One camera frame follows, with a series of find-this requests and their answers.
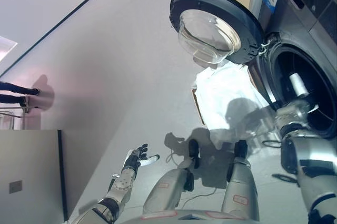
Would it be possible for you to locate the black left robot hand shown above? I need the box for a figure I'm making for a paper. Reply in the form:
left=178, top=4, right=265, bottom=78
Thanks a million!
left=122, top=143, right=161, bottom=173

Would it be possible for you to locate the brown woven laundry basket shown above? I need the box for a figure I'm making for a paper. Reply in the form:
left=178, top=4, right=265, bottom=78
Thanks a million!
left=191, top=88, right=209, bottom=126

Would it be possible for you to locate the round washing machine door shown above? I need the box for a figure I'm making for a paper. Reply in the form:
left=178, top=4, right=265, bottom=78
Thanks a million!
left=169, top=0, right=265, bottom=68

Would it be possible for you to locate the grey front-load washing machine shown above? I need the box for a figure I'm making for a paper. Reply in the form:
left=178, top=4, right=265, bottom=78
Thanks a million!
left=247, top=0, right=337, bottom=140

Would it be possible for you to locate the grey robot torso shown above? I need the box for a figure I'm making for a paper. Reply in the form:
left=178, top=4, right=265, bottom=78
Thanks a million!
left=118, top=209, right=261, bottom=224

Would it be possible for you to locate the silver right robot leg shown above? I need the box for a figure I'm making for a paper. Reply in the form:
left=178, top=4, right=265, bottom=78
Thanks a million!
left=221, top=139, right=260, bottom=221

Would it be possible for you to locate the white cloth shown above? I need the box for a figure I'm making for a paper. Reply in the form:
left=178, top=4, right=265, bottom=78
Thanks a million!
left=193, top=59, right=274, bottom=151

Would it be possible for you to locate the person in dark blue tracksuit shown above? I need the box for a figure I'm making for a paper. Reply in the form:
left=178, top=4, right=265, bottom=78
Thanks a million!
left=0, top=81, right=41, bottom=108

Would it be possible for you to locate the grey wall socket plate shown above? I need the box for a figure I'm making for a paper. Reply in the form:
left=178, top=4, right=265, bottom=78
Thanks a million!
left=9, top=180, right=24, bottom=194

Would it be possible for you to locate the black cable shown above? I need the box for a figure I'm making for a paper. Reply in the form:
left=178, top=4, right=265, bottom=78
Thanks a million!
left=262, top=118, right=300, bottom=183

